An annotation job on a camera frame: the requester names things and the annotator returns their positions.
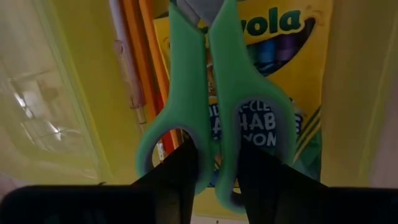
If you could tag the yellow transparent pencil case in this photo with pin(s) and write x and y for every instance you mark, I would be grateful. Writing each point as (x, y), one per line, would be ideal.
(93, 62)

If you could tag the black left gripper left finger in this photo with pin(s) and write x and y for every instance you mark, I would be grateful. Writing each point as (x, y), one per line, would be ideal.
(177, 186)

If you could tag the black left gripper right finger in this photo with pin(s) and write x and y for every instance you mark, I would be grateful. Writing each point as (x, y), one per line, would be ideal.
(267, 186)

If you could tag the green yellow crayon box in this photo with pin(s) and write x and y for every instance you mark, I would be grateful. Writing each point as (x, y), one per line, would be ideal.
(298, 77)

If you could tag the clear pink pen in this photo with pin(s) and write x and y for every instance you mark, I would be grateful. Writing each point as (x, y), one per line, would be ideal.
(124, 62)

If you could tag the orange pencil pink eraser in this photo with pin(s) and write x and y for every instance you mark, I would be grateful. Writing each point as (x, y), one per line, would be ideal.
(158, 62)
(136, 46)

